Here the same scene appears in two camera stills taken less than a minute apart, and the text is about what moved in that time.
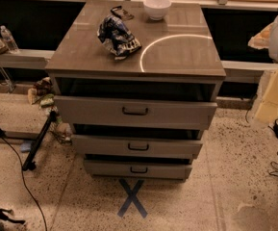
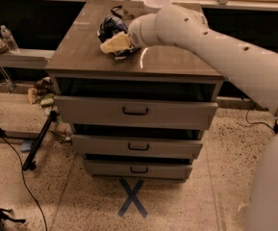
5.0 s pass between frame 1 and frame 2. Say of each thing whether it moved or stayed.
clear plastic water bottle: stayed
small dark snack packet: stayed
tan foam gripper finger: moved
